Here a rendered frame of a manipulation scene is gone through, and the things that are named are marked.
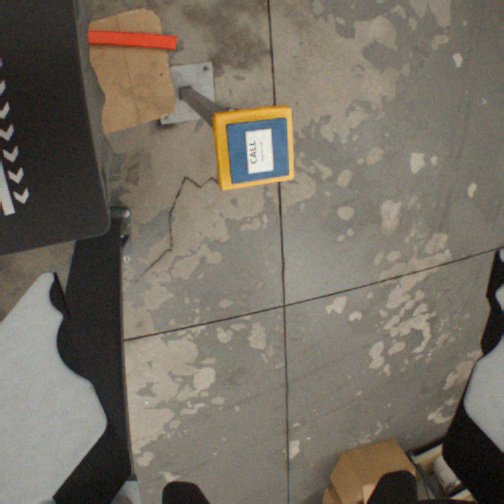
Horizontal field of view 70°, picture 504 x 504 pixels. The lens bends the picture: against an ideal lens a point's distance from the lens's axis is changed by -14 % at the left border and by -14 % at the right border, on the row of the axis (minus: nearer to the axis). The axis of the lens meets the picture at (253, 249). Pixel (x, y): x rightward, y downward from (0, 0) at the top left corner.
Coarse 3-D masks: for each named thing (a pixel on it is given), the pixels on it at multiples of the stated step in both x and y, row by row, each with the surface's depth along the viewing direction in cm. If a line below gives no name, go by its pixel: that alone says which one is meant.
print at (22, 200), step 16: (0, 48) 48; (0, 64) 49; (0, 80) 50; (0, 96) 51; (0, 112) 52; (0, 128) 53; (0, 144) 54; (16, 144) 55; (0, 160) 55; (16, 160) 56; (0, 176) 57; (16, 176) 57; (0, 192) 58; (16, 192) 59; (0, 208) 59; (16, 208) 60; (32, 208) 61
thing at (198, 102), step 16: (192, 64) 143; (208, 64) 144; (176, 80) 144; (192, 80) 146; (208, 80) 147; (176, 96) 147; (192, 96) 120; (208, 96) 150; (176, 112) 150; (192, 112) 151; (208, 112) 94; (224, 112) 64; (240, 112) 63; (256, 112) 64; (272, 112) 65; (288, 112) 65; (224, 128) 64; (288, 128) 67; (224, 144) 65; (288, 144) 68; (224, 160) 66; (224, 176) 68; (288, 176) 71
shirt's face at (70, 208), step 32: (0, 0) 44; (32, 0) 46; (64, 0) 48; (0, 32) 47; (32, 32) 48; (64, 32) 50; (32, 64) 51; (64, 64) 52; (32, 96) 53; (64, 96) 54; (32, 128) 55; (64, 128) 57; (32, 160) 57; (64, 160) 59; (32, 192) 59; (64, 192) 61; (96, 192) 63; (0, 224) 60; (32, 224) 62; (64, 224) 63; (96, 224) 65
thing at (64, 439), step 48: (48, 288) 10; (0, 336) 8; (48, 336) 8; (0, 384) 7; (48, 384) 7; (0, 432) 6; (48, 432) 6; (96, 432) 6; (0, 480) 5; (48, 480) 5; (96, 480) 6
